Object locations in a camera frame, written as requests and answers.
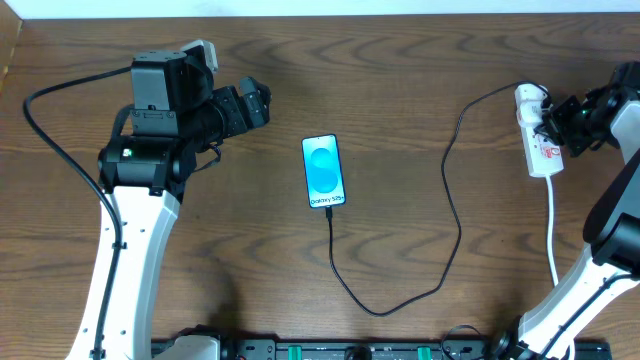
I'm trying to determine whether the blue Galaxy smartphone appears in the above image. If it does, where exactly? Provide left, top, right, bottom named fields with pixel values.
left=301, top=134, right=346, bottom=208

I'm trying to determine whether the black USB charging cable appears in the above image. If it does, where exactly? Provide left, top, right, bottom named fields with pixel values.
left=324, top=79, right=553, bottom=318

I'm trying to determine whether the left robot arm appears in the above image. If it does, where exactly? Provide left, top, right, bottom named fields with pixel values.
left=68, top=40, right=271, bottom=359

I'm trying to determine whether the white USB charger adapter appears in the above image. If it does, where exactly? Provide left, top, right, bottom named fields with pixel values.
left=514, top=83, right=549, bottom=128

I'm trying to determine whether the white power strip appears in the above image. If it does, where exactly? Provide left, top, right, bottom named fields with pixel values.
left=518, top=119, right=564, bottom=178

